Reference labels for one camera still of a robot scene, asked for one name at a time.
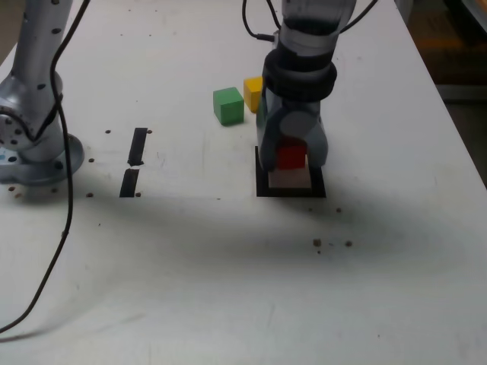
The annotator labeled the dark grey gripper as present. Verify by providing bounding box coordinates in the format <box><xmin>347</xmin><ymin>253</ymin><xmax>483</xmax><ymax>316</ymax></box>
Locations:
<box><xmin>256</xmin><ymin>89</ymin><xmax>329</xmax><ymax>173</ymax></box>

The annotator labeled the red cube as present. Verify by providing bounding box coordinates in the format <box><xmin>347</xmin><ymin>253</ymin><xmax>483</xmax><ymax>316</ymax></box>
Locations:
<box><xmin>276</xmin><ymin>137</ymin><xmax>308</xmax><ymax>170</ymax></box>

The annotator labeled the yellow cube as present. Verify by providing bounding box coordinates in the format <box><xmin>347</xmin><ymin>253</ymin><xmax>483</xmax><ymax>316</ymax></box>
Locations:
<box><xmin>243</xmin><ymin>76</ymin><xmax>265</xmax><ymax>114</ymax></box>

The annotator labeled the green cube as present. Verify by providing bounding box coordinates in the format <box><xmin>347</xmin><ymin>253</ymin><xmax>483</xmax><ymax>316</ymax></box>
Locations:
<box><xmin>212</xmin><ymin>87</ymin><xmax>245</xmax><ymax>127</ymax></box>

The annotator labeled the black tape square outline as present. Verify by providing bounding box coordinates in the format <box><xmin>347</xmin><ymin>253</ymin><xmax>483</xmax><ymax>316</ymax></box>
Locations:
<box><xmin>254</xmin><ymin>146</ymin><xmax>327</xmax><ymax>198</ymax></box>

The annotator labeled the black tape strip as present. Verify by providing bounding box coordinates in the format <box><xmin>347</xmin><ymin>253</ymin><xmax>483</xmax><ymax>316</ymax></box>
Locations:
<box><xmin>119</xmin><ymin>127</ymin><xmax>148</xmax><ymax>198</ymax></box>

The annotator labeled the brown cardboard box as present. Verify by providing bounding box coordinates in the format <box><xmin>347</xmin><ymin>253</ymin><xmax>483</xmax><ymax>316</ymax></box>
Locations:
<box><xmin>409</xmin><ymin>0</ymin><xmax>487</xmax><ymax>84</ymax></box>

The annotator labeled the black camera cable with plug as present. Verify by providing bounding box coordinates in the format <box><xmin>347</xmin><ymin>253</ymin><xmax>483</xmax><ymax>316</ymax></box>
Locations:
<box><xmin>241</xmin><ymin>0</ymin><xmax>378</xmax><ymax>42</ymax></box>

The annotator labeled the long black cable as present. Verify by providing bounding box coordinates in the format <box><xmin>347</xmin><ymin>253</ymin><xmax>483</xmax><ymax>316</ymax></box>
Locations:
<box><xmin>0</xmin><ymin>0</ymin><xmax>92</xmax><ymax>335</ymax></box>

